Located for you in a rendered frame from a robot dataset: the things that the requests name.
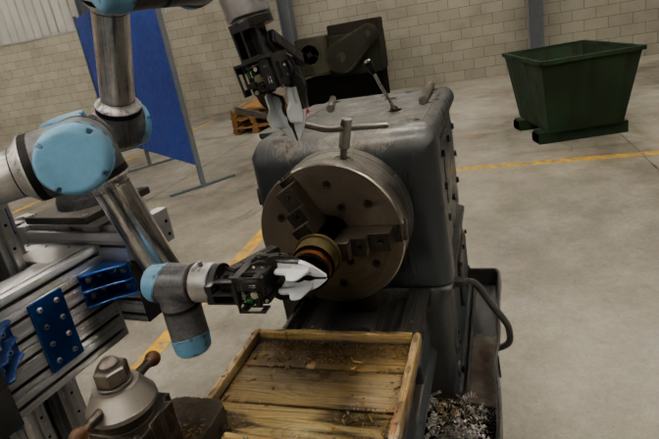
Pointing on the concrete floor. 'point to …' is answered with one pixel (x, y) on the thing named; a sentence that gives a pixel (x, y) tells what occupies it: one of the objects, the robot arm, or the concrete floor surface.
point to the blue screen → (153, 89)
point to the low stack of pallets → (249, 119)
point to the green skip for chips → (574, 88)
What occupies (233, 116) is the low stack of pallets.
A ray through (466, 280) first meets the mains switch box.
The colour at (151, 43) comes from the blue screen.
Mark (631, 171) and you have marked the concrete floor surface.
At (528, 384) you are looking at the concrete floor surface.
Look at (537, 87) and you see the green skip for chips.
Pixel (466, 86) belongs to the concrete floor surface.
